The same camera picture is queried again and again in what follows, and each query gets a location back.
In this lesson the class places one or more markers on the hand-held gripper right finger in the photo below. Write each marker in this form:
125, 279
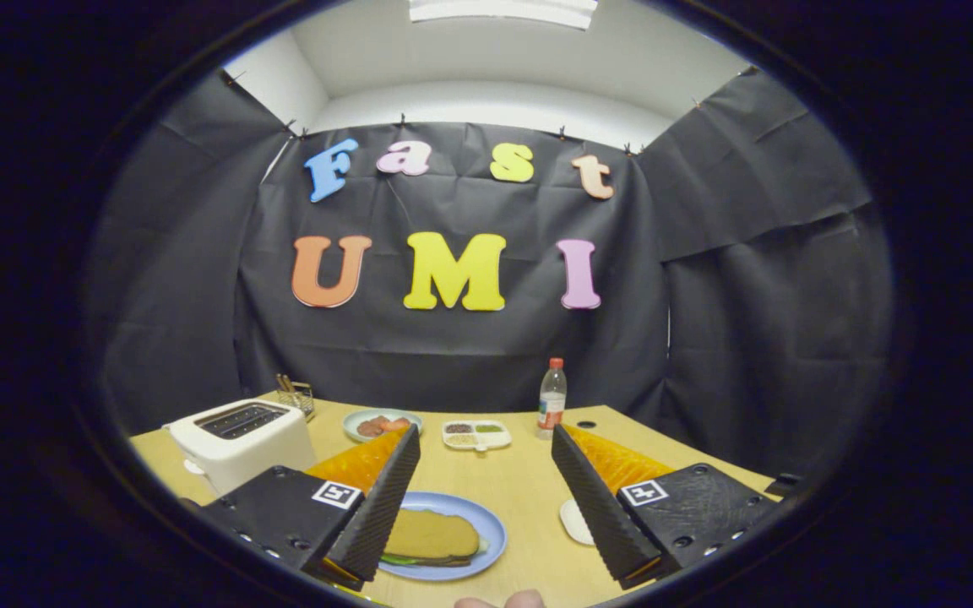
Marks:
596, 507

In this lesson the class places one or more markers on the ceiling light panel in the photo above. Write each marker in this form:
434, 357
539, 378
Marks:
503, 10

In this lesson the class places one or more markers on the white divided condiment dish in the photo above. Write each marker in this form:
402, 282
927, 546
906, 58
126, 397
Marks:
476, 444

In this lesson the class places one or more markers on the clear bottle with red cap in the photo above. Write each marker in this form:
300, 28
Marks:
551, 401

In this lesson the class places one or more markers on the brown meat patty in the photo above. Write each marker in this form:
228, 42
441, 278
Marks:
370, 428

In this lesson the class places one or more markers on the white toaster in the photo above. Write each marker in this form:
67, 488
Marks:
250, 452

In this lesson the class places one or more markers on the brown toast slice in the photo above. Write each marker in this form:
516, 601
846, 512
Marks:
432, 534

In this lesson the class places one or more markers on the red tomato slice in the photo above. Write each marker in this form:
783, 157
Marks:
398, 424

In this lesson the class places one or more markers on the black backdrop cloth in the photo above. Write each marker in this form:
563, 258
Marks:
453, 355

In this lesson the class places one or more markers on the white rectangular dish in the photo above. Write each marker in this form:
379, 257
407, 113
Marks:
575, 523

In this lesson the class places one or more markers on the pale green round plate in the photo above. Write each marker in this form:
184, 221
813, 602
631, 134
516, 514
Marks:
351, 431

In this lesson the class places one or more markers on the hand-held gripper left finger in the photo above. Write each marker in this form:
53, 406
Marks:
377, 515

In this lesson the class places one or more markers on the blue round plate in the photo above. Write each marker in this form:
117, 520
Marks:
488, 517

